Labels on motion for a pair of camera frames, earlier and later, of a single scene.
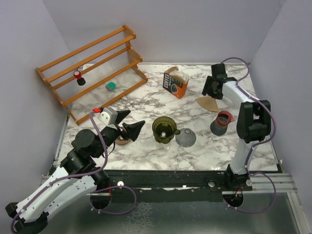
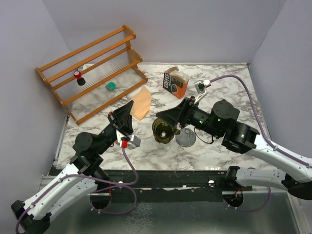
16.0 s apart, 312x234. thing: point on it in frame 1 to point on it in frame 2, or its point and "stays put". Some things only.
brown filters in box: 174,72 stays put
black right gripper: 206,89 to 181,113
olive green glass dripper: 164,128 stays put
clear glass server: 167,146 stays put
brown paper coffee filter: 208,103 to 142,103
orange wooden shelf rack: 91,77 stays put
